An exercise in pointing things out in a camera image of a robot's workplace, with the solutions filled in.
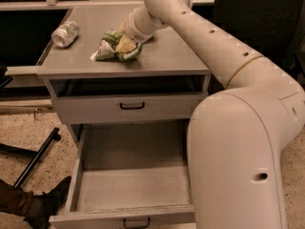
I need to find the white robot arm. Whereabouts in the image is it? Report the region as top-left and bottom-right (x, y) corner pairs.
(123, 0), (305, 229)

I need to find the grey drawer cabinet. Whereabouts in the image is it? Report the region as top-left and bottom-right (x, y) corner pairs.
(38, 4), (210, 141)

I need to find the silver green soda can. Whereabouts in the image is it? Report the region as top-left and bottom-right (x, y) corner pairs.
(51, 21), (79, 48)

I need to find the black metal stand leg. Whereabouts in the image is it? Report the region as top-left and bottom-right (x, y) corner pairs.
(0, 128), (61, 188)

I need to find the brown trouser leg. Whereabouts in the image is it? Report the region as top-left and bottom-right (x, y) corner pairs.
(0, 179), (33, 216)

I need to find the green jalapeno chip bag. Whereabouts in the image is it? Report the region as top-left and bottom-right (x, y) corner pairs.
(90, 29), (143, 62)

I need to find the closed grey top drawer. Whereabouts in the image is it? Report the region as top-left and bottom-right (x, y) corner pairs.
(51, 92), (208, 124)

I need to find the black shoe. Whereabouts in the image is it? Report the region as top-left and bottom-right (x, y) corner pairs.
(24, 177), (71, 229)

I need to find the open grey middle drawer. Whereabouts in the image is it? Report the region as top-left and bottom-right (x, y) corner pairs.
(51, 120), (194, 229)

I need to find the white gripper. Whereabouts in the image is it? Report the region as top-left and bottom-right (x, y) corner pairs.
(115, 6), (167, 53)

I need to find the black office chair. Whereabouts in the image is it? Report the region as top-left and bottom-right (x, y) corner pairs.
(193, 0), (304, 77)

